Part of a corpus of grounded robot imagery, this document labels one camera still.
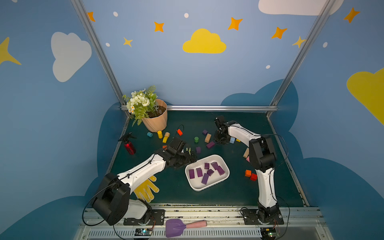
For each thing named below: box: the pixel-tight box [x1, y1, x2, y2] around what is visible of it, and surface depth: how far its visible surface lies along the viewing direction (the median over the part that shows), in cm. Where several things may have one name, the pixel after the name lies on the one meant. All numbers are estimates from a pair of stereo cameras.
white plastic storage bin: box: [185, 154, 230, 192], surface depth 90 cm
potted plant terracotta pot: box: [142, 98, 168, 133], surface depth 103 cm
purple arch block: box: [210, 161, 222, 173], surface depth 93 cm
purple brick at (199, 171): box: [196, 167, 203, 178], surface depth 90 cm
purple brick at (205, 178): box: [201, 173, 209, 185], surface depth 88 cm
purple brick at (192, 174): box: [189, 169, 195, 179], surface depth 90 cm
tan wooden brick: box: [204, 133, 212, 143], surface depth 106 cm
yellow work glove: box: [134, 175, 160, 203], surface depth 84 cm
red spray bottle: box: [118, 131, 137, 155], surface depth 93 cm
